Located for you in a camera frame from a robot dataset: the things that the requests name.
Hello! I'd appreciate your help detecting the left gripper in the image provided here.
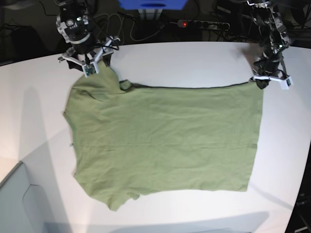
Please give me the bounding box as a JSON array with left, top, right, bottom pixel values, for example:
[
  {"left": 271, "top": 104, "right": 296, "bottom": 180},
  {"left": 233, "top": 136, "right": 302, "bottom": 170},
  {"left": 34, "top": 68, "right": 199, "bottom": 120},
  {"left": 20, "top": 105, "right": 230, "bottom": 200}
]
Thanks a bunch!
[{"left": 249, "top": 52, "right": 289, "bottom": 89}]

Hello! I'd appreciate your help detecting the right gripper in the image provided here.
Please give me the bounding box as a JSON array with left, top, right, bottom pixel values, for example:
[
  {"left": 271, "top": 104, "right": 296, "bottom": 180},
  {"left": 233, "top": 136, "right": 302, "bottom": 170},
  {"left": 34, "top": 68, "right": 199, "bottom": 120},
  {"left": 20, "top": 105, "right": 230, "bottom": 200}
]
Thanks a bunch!
[{"left": 57, "top": 23, "right": 120, "bottom": 72}]

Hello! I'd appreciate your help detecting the green T-shirt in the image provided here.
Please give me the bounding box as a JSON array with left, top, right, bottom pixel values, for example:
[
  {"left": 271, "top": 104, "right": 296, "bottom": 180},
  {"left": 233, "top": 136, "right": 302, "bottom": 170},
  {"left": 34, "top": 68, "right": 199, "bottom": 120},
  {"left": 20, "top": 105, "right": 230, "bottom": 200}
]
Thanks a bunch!
[{"left": 64, "top": 67, "right": 263, "bottom": 211}]

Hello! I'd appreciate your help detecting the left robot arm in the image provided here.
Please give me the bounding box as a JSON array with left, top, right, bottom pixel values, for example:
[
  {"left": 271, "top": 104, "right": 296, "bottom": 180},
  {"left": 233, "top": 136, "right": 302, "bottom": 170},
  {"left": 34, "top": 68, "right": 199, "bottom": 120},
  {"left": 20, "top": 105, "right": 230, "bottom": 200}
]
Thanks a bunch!
[{"left": 247, "top": 0, "right": 294, "bottom": 90}]

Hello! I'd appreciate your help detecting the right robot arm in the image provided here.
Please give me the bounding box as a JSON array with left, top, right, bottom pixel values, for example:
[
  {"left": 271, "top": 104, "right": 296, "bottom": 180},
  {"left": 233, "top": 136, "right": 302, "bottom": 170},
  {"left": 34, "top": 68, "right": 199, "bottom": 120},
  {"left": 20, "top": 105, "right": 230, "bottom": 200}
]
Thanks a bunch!
[{"left": 55, "top": 0, "right": 120, "bottom": 77}]

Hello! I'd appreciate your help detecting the white power strip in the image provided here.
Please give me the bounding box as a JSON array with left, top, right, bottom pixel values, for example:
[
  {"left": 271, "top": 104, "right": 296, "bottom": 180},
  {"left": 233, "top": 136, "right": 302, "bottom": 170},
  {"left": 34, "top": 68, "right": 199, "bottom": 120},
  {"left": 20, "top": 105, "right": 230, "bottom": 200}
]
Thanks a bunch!
[{"left": 177, "top": 19, "right": 230, "bottom": 32}]

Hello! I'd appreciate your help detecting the blue plastic box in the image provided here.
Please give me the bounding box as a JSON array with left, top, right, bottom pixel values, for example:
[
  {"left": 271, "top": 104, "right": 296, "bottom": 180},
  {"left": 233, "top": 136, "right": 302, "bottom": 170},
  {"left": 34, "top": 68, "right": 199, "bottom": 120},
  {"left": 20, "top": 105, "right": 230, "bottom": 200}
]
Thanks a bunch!
[{"left": 119, "top": 0, "right": 187, "bottom": 10}]

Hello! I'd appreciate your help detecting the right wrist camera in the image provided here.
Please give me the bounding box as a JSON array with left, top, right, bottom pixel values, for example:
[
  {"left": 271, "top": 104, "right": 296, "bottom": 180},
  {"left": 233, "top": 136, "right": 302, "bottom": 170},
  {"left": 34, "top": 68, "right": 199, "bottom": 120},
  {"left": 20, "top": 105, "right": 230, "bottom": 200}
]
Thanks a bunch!
[{"left": 82, "top": 62, "right": 99, "bottom": 77}]

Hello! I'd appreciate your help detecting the grey looped cable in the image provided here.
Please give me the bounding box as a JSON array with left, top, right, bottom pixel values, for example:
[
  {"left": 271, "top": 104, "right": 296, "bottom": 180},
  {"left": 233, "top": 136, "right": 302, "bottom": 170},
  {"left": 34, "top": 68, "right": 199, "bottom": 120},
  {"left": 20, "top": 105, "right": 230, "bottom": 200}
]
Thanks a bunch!
[{"left": 96, "top": 13, "right": 168, "bottom": 45}]

